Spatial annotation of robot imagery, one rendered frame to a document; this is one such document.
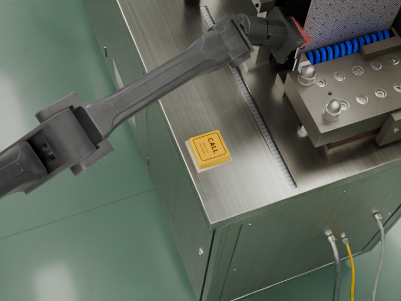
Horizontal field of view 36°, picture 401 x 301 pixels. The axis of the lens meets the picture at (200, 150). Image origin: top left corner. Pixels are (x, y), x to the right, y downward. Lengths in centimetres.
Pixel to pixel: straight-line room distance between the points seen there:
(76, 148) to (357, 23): 72
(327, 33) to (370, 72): 12
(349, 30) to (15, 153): 78
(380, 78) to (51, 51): 164
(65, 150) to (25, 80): 171
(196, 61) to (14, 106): 156
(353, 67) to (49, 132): 71
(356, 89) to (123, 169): 122
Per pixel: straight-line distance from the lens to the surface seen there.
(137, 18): 155
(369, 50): 138
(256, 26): 118
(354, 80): 134
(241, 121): 139
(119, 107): 95
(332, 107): 124
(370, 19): 139
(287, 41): 124
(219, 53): 109
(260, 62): 147
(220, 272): 163
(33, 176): 91
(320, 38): 135
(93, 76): 257
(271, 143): 137
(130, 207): 226
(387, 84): 136
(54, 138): 90
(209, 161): 130
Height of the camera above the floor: 207
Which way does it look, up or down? 61 degrees down
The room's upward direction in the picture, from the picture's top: 6 degrees clockwise
